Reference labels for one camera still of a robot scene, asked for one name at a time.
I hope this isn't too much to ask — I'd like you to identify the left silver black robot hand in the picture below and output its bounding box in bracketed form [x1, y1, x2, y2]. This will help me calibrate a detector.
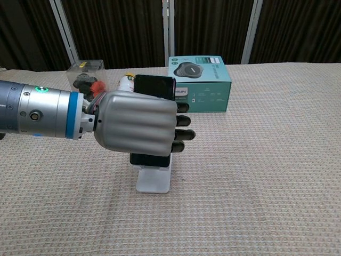
[81, 90, 197, 155]

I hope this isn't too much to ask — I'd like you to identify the black smartphone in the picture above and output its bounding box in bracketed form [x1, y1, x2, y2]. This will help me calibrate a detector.
[129, 74, 176, 169]

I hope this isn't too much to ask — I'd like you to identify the white phone stand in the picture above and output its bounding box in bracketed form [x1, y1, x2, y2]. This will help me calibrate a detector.
[135, 153, 173, 194]

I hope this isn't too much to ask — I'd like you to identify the clear plastic toy box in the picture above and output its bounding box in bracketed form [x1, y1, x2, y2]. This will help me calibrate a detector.
[66, 59, 109, 98]

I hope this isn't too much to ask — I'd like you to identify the teal speaker box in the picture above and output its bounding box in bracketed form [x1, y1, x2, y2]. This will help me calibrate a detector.
[168, 55, 232, 114]

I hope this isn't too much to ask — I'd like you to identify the orange cap drink bottle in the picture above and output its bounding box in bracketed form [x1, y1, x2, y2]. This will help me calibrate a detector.
[117, 73, 137, 93]

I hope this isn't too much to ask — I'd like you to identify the beige woven tablecloth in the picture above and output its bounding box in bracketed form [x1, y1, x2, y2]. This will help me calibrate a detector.
[0, 61, 341, 256]

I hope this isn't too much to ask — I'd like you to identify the silver partition post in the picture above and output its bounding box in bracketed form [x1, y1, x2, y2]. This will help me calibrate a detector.
[48, 0, 79, 64]
[240, 0, 265, 65]
[160, 0, 175, 58]

